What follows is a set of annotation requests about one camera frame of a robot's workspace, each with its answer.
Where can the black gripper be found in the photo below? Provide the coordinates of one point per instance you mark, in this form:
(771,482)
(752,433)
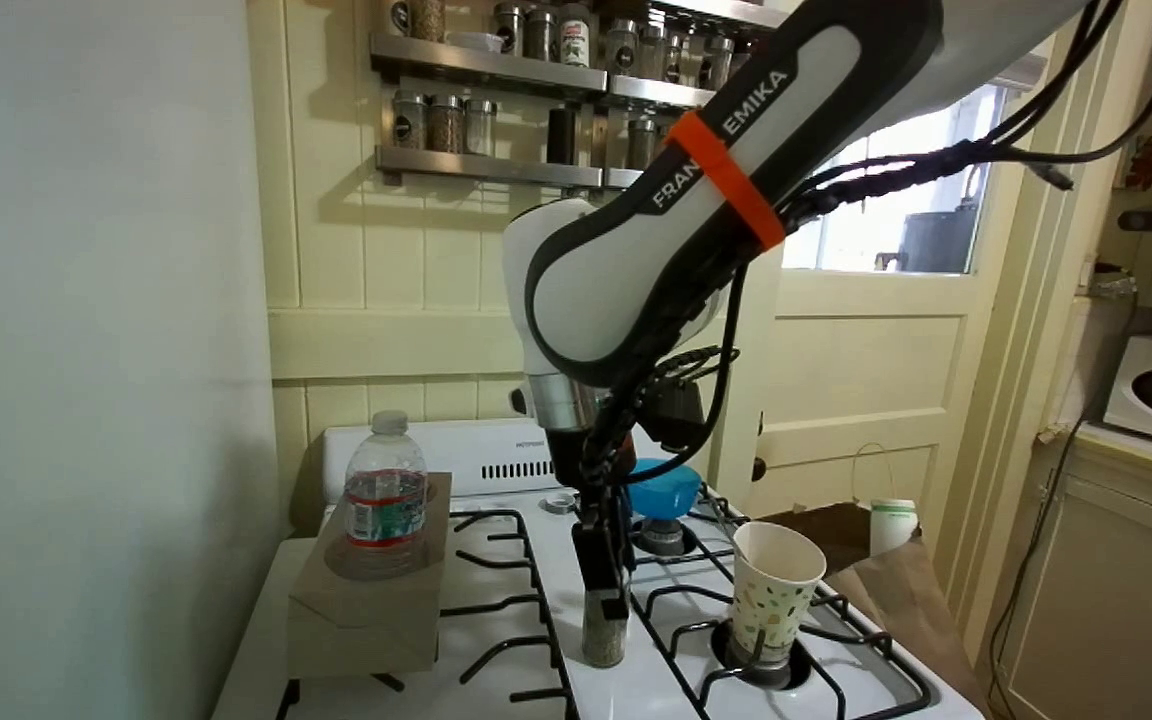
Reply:
(589,475)

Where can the small glass spice jar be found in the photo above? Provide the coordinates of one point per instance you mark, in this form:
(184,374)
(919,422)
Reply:
(606,640)

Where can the dotted paper coffee cup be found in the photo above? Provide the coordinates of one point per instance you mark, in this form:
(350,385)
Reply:
(772,601)

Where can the dark spice jar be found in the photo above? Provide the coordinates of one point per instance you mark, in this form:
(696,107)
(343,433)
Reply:
(714,57)
(538,34)
(511,27)
(655,49)
(623,47)
(636,138)

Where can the black spice jar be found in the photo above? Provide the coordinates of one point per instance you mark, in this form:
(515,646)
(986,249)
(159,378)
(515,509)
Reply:
(561,133)

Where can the white label spice jar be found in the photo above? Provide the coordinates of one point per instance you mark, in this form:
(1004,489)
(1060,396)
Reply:
(575,37)

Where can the wide brown spice jar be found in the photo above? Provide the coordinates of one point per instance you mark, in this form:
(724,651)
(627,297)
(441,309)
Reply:
(416,18)

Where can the black wide stove grate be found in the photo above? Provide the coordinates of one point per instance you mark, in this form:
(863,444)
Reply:
(662,606)

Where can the black burner cap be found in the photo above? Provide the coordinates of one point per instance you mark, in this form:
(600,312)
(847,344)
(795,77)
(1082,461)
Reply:
(662,539)
(724,651)

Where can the small white lid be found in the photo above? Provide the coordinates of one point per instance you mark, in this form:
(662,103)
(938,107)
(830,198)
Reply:
(559,505)

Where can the black narrow stove grate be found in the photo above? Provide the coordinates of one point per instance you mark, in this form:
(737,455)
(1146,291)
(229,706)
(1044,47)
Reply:
(522,606)

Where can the blue plastic bowl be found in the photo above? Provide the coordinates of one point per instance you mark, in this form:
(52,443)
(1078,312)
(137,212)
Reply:
(671,489)

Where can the white gas stove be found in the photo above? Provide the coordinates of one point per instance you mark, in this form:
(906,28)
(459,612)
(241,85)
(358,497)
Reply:
(600,685)

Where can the clear plastic water bottle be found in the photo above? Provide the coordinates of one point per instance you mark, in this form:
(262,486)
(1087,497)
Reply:
(381,505)

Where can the brown cardboard box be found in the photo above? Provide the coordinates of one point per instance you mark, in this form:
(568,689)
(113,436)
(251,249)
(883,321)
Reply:
(360,617)

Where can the small white container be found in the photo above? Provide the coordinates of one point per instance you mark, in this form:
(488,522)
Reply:
(895,529)

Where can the cream panel door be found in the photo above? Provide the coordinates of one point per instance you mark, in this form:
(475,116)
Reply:
(858,400)

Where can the long metal spice shelf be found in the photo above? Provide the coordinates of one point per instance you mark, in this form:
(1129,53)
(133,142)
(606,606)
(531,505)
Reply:
(496,169)

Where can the cream counter cabinet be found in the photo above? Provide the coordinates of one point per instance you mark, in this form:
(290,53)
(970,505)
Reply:
(1120,587)

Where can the short metal shelf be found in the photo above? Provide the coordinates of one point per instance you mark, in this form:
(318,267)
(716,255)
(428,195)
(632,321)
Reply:
(737,11)

